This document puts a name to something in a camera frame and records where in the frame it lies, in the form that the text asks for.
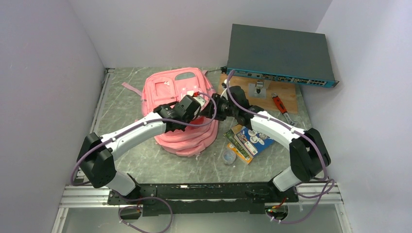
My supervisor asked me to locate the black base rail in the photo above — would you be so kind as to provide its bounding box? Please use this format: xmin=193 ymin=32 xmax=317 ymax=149
xmin=107 ymin=182 xmax=299 ymax=216

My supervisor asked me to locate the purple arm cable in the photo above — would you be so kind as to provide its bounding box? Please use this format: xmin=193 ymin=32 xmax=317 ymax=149
xmin=70 ymin=91 xmax=218 ymax=187
xmin=225 ymin=70 xmax=335 ymax=225

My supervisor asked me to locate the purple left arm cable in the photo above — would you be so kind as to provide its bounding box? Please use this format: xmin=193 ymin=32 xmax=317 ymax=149
xmin=70 ymin=91 xmax=218 ymax=187

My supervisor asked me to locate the orange adjustable wrench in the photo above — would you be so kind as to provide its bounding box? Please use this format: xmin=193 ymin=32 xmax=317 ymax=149
xmin=271 ymin=93 xmax=297 ymax=126

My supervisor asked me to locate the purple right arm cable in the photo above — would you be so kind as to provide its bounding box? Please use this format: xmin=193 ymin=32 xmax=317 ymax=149
xmin=225 ymin=70 xmax=335 ymax=225

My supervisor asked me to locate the pink student backpack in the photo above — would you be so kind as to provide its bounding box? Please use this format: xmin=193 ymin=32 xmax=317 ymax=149
xmin=121 ymin=67 xmax=220 ymax=158

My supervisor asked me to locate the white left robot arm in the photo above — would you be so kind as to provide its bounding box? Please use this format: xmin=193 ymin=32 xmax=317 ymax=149
xmin=75 ymin=93 xmax=217 ymax=204

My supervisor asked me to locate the blue sticker book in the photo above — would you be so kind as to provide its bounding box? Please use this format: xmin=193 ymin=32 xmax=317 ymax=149
xmin=235 ymin=126 xmax=275 ymax=158

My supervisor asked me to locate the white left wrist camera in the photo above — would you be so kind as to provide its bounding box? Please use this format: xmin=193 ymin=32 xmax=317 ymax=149
xmin=192 ymin=93 xmax=207 ymax=108

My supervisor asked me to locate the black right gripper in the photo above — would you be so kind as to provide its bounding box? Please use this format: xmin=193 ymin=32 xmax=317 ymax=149
xmin=199 ymin=93 xmax=238 ymax=121

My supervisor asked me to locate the blue network switch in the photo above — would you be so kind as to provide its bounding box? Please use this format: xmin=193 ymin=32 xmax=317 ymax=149
xmin=221 ymin=24 xmax=338 ymax=88

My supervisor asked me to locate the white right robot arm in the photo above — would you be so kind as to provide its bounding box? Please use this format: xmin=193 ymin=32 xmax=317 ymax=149
xmin=211 ymin=86 xmax=331 ymax=201

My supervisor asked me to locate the wooden board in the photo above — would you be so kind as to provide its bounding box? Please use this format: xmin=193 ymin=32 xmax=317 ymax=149
xmin=230 ymin=76 xmax=298 ymax=114

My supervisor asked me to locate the grey metal bracket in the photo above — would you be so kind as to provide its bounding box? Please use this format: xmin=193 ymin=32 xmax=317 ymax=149
xmin=248 ymin=81 xmax=267 ymax=99

